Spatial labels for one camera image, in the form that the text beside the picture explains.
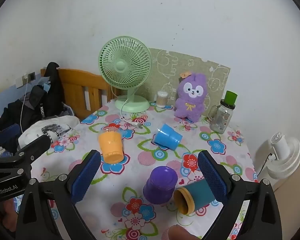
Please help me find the white fan cable with plug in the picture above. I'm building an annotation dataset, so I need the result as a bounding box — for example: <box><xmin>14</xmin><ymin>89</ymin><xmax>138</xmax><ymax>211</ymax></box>
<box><xmin>120</xmin><ymin>97</ymin><xmax>143</xmax><ymax>130</ymax></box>

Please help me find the clear bottle with green lid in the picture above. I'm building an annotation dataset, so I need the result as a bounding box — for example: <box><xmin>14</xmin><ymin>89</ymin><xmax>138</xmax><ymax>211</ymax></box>
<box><xmin>208</xmin><ymin>90</ymin><xmax>238</xmax><ymax>134</ymax></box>

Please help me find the white printed shirt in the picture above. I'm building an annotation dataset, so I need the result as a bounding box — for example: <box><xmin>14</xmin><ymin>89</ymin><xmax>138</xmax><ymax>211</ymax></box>
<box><xmin>18</xmin><ymin>116</ymin><xmax>80</xmax><ymax>150</ymax></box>

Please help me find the small toothpick jar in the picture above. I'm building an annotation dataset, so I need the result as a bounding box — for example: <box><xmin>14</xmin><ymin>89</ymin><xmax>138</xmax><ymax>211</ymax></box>
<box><xmin>157</xmin><ymin>91</ymin><xmax>168</xmax><ymax>108</ymax></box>

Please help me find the blue cup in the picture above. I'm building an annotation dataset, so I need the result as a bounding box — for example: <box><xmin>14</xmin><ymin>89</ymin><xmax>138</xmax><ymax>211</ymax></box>
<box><xmin>152</xmin><ymin>123</ymin><xmax>183</xmax><ymax>151</ymax></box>

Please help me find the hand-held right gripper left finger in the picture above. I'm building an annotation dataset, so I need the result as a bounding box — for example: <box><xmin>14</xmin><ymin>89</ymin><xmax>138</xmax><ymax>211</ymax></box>
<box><xmin>15</xmin><ymin>149</ymin><xmax>102</xmax><ymax>240</ymax></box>

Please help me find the green desk fan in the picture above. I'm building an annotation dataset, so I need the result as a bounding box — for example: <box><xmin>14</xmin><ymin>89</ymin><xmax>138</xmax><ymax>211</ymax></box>
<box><xmin>98</xmin><ymin>36</ymin><xmax>152</xmax><ymax>113</ymax></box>

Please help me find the white floor fan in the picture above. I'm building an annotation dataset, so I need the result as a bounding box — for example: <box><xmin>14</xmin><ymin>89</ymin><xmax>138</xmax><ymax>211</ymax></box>
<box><xmin>266</xmin><ymin>131</ymin><xmax>300</xmax><ymax>180</ymax></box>

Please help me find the green patterned board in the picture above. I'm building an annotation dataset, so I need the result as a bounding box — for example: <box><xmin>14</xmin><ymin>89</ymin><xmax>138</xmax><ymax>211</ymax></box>
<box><xmin>140</xmin><ymin>47</ymin><xmax>231</xmax><ymax>105</ymax></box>

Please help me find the black fan cable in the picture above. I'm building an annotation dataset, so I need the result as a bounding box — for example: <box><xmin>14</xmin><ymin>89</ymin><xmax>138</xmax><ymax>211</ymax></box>
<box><xmin>255</xmin><ymin>152</ymin><xmax>275</xmax><ymax>178</ymax></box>

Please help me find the person's right hand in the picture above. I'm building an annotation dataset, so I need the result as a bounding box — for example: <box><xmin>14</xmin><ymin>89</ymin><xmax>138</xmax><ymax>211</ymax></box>
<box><xmin>168</xmin><ymin>224</ymin><xmax>199</xmax><ymax>240</ymax></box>

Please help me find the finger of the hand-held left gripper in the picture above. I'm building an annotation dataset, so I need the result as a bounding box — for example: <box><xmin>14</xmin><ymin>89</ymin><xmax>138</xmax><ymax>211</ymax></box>
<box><xmin>0</xmin><ymin>123</ymin><xmax>20</xmax><ymax>153</ymax></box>
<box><xmin>17</xmin><ymin>134</ymin><xmax>52</xmax><ymax>166</ymax></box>

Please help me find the purple plush toy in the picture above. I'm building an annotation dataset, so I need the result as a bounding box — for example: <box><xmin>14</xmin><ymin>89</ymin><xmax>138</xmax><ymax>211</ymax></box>
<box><xmin>174</xmin><ymin>72</ymin><xmax>210</xmax><ymax>122</ymax></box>

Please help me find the black bag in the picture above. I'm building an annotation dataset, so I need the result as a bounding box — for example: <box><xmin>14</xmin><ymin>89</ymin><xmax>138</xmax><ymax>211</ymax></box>
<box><xmin>27</xmin><ymin>62</ymin><xmax>65</xmax><ymax>120</ymax></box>

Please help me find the wooden chair back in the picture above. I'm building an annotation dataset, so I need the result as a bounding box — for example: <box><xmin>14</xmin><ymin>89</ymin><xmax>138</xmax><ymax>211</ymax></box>
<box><xmin>41</xmin><ymin>67</ymin><xmax>115</xmax><ymax>120</ymax></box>

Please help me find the purple cup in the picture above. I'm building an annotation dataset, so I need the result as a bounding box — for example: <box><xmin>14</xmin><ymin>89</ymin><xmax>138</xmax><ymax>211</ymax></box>
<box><xmin>143</xmin><ymin>166</ymin><xmax>178</xmax><ymax>205</ymax></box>

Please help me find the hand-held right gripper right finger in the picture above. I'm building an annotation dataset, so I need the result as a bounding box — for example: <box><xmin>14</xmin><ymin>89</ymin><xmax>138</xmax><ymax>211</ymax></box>
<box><xmin>197</xmin><ymin>150</ymin><xmax>283</xmax><ymax>240</ymax></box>

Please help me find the teal cup with orange rim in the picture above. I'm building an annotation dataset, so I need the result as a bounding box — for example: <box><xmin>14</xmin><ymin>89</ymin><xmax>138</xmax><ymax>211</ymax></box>
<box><xmin>173</xmin><ymin>180</ymin><xmax>217</xmax><ymax>215</ymax></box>

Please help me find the pile of dark clothes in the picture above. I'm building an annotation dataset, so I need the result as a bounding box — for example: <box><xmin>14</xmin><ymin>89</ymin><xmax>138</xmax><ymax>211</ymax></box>
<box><xmin>0</xmin><ymin>85</ymin><xmax>40</xmax><ymax>140</ymax></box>

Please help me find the white charging cable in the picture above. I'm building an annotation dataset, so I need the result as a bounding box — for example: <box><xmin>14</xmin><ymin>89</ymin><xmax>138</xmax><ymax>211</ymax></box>
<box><xmin>19</xmin><ymin>79</ymin><xmax>30</xmax><ymax>133</ymax></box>

